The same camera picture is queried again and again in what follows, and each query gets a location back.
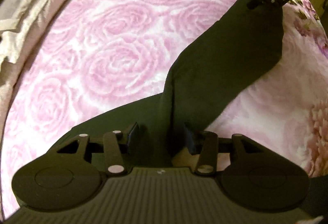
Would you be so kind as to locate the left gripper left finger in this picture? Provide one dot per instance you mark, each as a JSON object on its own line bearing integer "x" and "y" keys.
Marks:
{"x": 119, "y": 147}

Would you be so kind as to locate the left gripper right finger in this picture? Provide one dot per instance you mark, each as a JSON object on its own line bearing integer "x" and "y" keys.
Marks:
{"x": 204, "y": 144}

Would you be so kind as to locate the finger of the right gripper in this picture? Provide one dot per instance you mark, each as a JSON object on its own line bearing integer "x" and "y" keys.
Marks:
{"x": 253, "y": 4}

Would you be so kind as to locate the black long sleeve shirt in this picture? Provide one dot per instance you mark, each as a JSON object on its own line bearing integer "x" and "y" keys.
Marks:
{"x": 252, "y": 184}

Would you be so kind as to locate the pink floral bed sheet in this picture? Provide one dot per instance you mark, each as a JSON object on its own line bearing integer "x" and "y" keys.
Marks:
{"x": 101, "y": 54}

